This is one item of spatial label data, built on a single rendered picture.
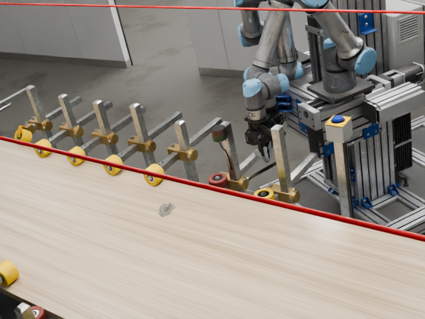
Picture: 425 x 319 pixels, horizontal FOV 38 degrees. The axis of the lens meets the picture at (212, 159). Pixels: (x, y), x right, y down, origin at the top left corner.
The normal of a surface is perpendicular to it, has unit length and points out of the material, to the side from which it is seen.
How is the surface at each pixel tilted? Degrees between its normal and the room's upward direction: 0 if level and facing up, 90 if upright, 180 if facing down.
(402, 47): 90
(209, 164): 0
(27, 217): 0
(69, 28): 90
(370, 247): 0
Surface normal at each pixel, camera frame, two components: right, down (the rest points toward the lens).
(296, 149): -0.19, -0.85
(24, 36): -0.55, 0.51
